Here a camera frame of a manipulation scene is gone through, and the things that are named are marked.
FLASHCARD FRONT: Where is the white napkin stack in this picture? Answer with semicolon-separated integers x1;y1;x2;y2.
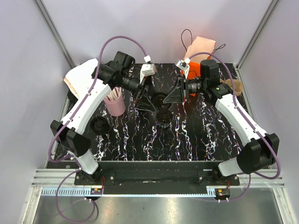
64;58;98;99

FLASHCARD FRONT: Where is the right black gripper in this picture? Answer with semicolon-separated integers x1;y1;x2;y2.
163;75;207;104

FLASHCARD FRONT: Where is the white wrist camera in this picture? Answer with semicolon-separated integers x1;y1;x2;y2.
140;55;156;84
175;57;191;79

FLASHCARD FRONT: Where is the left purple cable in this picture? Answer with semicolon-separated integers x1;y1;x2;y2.
47;35;150;223

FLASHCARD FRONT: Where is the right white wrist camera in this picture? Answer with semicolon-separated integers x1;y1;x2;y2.
175;57;191;79

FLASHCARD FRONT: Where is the pink straw holder cup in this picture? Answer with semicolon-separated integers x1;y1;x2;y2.
104;93;126;117

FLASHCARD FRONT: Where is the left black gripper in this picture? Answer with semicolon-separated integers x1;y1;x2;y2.
120;72;158;112

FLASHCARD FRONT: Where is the black round napkin base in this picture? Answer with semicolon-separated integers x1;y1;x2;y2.
67;90;78;104

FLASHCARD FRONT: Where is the orange paper bag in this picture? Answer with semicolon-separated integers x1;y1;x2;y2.
181;29;227;97

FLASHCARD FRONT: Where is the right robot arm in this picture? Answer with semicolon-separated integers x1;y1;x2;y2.
163;59;279;185

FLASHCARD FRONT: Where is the bottom pulp cup carrier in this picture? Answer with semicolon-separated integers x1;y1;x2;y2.
220;79;243;96

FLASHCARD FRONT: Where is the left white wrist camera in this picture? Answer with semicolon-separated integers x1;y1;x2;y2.
140;55;156;84

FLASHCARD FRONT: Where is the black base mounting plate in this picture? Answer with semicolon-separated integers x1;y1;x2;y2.
74;161;240;196

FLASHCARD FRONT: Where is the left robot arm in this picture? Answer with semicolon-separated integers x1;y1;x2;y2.
49;58;112;185

